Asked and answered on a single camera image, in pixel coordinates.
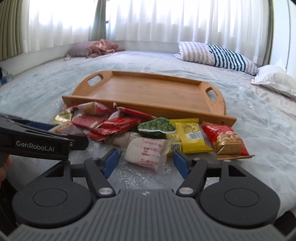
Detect beige red pillow snack packet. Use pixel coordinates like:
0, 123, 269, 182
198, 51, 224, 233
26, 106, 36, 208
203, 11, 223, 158
63, 101, 114, 116

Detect light blue bedspread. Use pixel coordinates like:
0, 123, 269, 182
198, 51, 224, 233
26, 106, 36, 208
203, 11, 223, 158
1, 51, 295, 215

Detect brown almond bar packet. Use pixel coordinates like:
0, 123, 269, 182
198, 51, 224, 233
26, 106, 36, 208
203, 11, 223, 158
49, 122, 86, 137

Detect purple pillow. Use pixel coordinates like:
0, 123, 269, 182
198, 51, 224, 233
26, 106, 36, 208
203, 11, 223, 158
64, 41, 92, 58

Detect striped white blue pillow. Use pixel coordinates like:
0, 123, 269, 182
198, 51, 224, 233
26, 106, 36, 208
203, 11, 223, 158
174, 41, 257, 76

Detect white sheer curtain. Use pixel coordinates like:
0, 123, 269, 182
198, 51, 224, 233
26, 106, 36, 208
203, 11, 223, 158
21, 1, 270, 65

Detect person's left hand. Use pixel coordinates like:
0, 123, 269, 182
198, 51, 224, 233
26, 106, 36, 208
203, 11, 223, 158
0, 156, 13, 186

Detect yellow snack packet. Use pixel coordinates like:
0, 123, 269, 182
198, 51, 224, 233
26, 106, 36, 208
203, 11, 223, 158
166, 118, 214, 156

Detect white red rice cracker packet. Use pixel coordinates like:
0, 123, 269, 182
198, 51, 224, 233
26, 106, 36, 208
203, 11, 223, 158
105, 131, 170, 172

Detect wooden serving tray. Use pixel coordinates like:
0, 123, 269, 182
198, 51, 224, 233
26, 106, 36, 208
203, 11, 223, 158
62, 70, 236, 126

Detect red peanut snack packet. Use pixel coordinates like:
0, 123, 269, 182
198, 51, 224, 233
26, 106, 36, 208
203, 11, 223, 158
202, 125, 254, 160

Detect gold red candy packet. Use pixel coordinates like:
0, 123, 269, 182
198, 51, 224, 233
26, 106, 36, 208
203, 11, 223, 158
51, 109, 73, 126

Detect red clear cracker packet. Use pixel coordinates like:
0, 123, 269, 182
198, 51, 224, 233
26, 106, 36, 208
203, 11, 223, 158
71, 113, 109, 130

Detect pink blanket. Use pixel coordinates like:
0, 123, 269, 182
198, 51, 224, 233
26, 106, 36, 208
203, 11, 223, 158
87, 39, 125, 58

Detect long red stick packet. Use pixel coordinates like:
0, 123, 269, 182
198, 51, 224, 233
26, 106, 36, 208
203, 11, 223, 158
113, 102, 157, 121

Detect dark red chocolate bar packet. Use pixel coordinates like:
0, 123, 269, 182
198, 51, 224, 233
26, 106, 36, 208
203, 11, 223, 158
87, 130, 109, 142

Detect green peas packet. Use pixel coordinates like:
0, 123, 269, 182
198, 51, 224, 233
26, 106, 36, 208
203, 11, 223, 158
137, 117, 176, 137

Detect green drape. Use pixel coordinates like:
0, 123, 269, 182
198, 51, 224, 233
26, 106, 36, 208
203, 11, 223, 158
89, 0, 106, 41

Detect red wafer bar packet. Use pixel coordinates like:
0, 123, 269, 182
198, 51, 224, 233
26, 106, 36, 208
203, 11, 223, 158
92, 116, 141, 136

